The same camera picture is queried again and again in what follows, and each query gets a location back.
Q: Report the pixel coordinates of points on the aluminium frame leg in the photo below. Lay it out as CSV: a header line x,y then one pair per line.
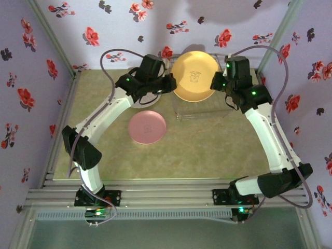
x,y
315,240
23,228

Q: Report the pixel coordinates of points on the controller board with green light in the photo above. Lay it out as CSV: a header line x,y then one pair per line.
x,y
242,210
98,213

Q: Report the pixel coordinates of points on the aluminium corner post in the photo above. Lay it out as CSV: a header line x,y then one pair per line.
x,y
53,36
280,33

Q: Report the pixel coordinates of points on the pink plate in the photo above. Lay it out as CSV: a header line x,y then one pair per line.
x,y
147,127

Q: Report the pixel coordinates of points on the horizontal aluminium base rail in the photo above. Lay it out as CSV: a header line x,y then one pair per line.
x,y
166,194

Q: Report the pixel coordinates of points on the beige plaid plate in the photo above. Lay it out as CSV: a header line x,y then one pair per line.
x,y
151,97

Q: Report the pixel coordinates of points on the yellow plate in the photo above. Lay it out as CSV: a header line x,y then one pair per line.
x,y
192,90

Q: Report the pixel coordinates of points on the aluminium side rail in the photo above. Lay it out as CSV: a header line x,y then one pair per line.
x,y
260,76
68,103

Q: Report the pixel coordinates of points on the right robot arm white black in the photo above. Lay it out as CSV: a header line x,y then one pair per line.
x,y
269,140

